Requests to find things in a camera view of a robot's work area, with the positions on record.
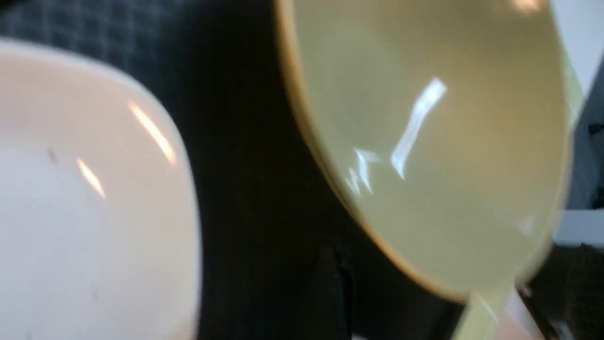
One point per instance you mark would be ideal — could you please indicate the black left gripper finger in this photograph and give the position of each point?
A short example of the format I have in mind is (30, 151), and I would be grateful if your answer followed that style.
(566, 296)

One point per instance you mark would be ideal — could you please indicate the white square dish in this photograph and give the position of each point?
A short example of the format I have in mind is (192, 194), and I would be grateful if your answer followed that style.
(100, 230)

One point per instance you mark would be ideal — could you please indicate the black serving tray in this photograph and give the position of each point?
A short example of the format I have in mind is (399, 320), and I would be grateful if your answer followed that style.
(282, 259)

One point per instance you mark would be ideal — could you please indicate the yellow noodle bowl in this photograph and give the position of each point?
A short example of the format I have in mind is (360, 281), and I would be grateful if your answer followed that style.
(443, 126)

